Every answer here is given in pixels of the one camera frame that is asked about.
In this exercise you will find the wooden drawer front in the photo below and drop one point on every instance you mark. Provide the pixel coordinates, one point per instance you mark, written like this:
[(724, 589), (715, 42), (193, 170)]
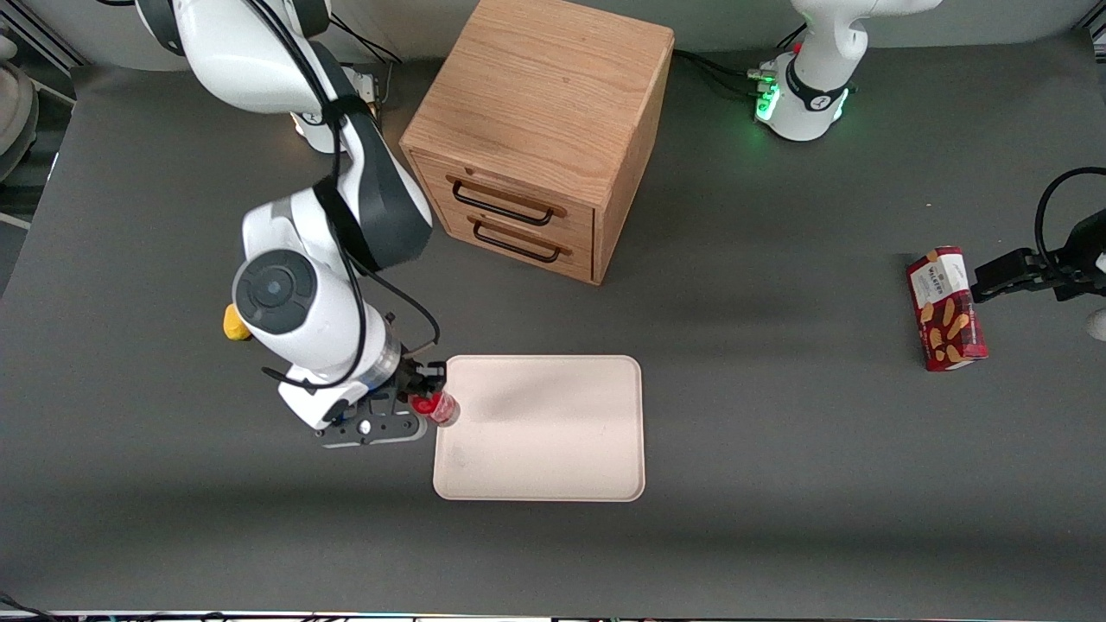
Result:
[(553, 263), (518, 186)]

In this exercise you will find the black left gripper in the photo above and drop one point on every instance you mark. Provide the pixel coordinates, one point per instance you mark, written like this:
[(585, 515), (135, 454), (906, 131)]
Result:
[(1056, 269)]

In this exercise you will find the aluminium frame rail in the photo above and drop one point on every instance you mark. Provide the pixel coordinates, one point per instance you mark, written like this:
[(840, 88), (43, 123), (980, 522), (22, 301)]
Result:
[(1093, 39), (43, 39)]

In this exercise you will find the beige rectangular tray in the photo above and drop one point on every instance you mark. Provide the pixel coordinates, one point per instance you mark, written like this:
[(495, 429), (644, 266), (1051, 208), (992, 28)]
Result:
[(553, 432)]

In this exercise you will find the red shortbread cookie box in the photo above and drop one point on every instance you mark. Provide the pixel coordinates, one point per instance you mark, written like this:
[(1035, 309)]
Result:
[(946, 311)]

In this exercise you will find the yellow lemon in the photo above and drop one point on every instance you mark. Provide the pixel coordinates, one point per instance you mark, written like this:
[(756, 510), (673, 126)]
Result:
[(232, 324)]

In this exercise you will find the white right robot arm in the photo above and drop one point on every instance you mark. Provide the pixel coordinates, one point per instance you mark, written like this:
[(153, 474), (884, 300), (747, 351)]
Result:
[(259, 52)]

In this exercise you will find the beige round object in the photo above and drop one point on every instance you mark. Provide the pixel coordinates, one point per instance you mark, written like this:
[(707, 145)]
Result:
[(15, 112)]

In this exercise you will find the red coke bottle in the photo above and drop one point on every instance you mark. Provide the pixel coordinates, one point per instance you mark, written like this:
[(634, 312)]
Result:
[(442, 410)]

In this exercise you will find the wooden drawer cabinet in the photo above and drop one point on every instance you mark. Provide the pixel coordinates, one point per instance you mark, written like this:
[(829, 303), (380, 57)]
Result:
[(536, 86)]

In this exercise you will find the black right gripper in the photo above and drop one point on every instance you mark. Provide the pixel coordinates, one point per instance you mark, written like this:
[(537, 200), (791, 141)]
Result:
[(416, 377)]

